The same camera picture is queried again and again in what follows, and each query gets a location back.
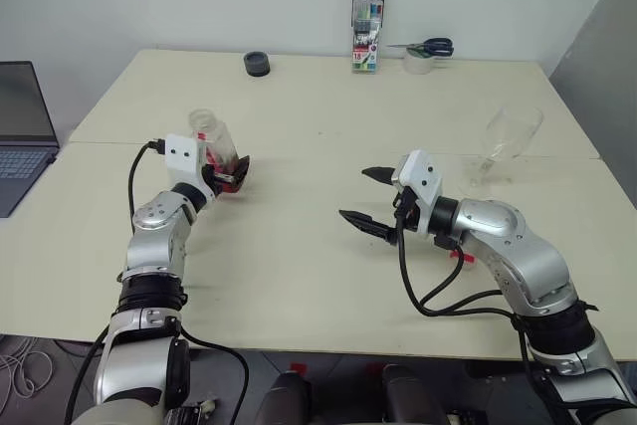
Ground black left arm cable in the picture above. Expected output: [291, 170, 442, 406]
[67, 138, 250, 425]

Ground clear plastic bottle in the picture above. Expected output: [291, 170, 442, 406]
[187, 106, 250, 195]

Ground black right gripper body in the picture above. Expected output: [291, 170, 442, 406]
[391, 186, 422, 233]

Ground grey laptop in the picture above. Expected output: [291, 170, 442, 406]
[0, 61, 61, 220]

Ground white tape roll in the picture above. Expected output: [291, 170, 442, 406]
[403, 46, 437, 77]

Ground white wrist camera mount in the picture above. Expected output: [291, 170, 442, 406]
[391, 148, 444, 237]
[165, 133, 223, 197]

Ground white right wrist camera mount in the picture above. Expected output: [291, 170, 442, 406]
[391, 148, 444, 237]

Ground grey partition panel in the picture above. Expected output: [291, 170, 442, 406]
[546, 0, 637, 207]

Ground clear plastic cup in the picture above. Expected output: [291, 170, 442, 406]
[465, 106, 544, 188]

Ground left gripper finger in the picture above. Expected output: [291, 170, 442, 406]
[232, 155, 252, 193]

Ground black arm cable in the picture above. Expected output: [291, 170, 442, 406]
[395, 223, 578, 425]
[67, 138, 250, 425]

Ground black floor cable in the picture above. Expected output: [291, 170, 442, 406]
[53, 339, 108, 357]

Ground blue handled scissors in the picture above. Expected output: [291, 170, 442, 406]
[386, 37, 455, 58]

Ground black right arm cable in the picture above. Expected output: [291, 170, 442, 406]
[395, 223, 578, 425]

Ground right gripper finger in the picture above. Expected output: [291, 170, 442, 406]
[337, 209, 400, 246]
[361, 164, 399, 186]

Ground white floor cables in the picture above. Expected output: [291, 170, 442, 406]
[0, 334, 54, 396]

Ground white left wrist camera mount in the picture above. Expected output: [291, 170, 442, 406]
[165, 133, 223, 197]

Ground marker pen set case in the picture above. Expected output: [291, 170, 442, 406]
[350, 0, 387, 75]

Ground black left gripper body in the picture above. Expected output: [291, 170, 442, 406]
[203, 167, 238, 194]

